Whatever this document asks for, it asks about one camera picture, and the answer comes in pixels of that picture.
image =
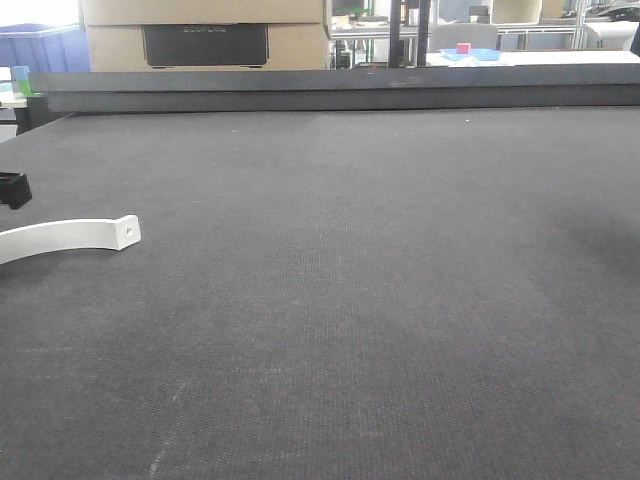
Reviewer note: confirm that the light blue tray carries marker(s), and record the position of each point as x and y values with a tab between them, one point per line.
479	54

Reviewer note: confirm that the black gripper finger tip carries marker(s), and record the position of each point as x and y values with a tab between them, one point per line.
15	190

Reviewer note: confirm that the black vertical post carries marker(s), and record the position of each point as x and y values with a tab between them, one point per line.
408	44

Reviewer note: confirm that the small pink cube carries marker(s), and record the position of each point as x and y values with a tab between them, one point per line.
463	48

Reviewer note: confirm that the blue plastic crate background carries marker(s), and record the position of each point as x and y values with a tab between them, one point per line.
45	48

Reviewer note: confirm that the cardboard box with black print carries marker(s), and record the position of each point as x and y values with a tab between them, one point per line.
192	47

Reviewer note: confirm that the upper cardboard box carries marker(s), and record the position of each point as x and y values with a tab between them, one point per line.
142	12

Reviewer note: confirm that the white curved plastic bracket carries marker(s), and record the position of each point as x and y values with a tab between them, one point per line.
32	240

